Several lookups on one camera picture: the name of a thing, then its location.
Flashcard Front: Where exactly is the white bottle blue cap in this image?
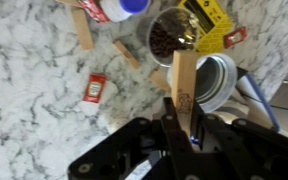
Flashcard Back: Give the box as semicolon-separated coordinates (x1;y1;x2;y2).
98;0;152;24

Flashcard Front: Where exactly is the plain wooden block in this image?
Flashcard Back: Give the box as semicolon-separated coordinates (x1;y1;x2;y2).
148;68;172;94
70;7;95;52
112;39;142;70

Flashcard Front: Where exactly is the red ketchup packet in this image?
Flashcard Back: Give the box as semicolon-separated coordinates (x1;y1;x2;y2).
77;0;111;24
222;26;248;50
82;72;108;104

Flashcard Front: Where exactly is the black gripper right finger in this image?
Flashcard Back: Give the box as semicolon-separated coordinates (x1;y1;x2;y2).
190;101;208;148

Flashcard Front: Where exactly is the yellow black card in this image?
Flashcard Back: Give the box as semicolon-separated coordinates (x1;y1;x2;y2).
176;0;236;55

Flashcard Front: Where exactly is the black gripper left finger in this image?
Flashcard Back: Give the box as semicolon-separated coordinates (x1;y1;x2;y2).
159;96;196;158

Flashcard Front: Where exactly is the clear cup of coffee beans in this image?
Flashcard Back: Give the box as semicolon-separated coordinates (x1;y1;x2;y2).
145;6;200;68

